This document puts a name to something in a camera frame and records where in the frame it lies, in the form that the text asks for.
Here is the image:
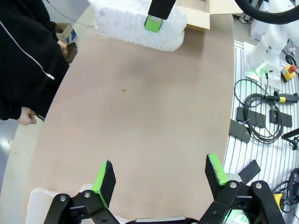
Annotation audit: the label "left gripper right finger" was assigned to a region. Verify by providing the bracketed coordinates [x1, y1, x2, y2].
[198, 153, 287, 224]

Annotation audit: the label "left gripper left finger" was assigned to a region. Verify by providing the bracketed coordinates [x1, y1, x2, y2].
[44, 160, 117, 224]

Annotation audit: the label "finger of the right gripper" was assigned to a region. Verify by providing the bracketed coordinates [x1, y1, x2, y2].
[144, 0, 176, 33]

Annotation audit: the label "bubble clock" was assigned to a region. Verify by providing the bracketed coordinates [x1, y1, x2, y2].
[93, 0, 189, 52]

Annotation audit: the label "person's left forearm black sleeve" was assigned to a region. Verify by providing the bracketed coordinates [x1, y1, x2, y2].
[35, 11, 59, 45]

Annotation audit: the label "person's right forearm black sleeve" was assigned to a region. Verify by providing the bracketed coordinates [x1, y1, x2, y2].
[0, 93, 24, 121]

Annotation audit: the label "person's right hand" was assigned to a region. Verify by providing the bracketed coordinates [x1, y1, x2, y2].
[18, 106, 37, 127]

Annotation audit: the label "person's left hand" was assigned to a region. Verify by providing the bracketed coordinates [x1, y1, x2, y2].
[57, 40, 69, 56]

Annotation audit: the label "black flat plate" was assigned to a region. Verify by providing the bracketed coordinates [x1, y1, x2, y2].
[235, 106, 266, 128]
[228, 119, 251, 144]
[237, 160, 261, 185]
[269, 109, 293, 128]

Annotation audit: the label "open cardboard box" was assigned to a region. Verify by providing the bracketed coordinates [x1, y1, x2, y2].
[174, 0, 245, 32]

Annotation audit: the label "yellow emergency stop box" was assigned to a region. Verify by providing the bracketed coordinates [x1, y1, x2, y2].
[280, 64, 299, 82]
[272, 192, 285, 211]

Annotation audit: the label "clear plastic container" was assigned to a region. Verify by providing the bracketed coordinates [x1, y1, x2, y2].
[27, 173, 242, 224]

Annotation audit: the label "small cardboard box blue print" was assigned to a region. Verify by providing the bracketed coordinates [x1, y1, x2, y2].
[55, 22, 77, 45]

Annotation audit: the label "brown object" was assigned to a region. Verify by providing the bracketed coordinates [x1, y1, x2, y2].
[63, 42, 78, 63]

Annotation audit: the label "person's black zip jacket torso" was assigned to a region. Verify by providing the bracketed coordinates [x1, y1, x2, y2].
[0, 0, 71, 121]

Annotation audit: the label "coiled black cable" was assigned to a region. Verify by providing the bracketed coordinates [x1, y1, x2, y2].
[234, 78, 285, 144]

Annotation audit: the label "black enabling handle yellow label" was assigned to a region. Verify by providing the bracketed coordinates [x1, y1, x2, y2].
[273, 91, 299, 105]

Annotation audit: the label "black braided cable bundle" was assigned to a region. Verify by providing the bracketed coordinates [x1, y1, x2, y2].
[235, 0, 299, 26]

